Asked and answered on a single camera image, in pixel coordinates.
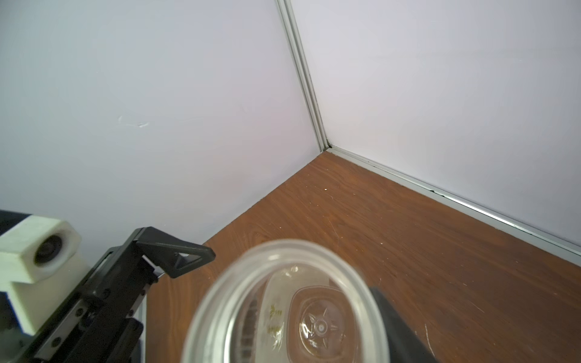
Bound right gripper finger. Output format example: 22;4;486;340
370;287;438;363

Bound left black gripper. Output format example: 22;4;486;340
18;227;216;362

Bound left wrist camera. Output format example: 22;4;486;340
1;211;90;335

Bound green label clear bottle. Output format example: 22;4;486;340
182;239;390;362

